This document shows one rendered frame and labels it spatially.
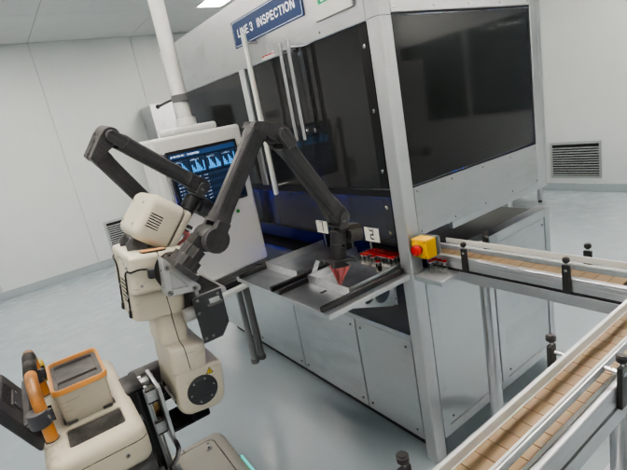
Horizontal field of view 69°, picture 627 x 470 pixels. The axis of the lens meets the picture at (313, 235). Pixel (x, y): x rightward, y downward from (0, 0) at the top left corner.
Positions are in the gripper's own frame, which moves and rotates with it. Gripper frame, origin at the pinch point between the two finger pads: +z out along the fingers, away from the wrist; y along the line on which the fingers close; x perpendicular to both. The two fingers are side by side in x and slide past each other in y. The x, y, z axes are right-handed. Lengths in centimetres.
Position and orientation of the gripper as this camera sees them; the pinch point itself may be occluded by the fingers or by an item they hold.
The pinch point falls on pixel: (340, 282)
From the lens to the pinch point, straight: 169.2
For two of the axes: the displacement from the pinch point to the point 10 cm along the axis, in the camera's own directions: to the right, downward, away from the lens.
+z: 0.5, 9.8, 1.7
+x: -5.8, -1.2, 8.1
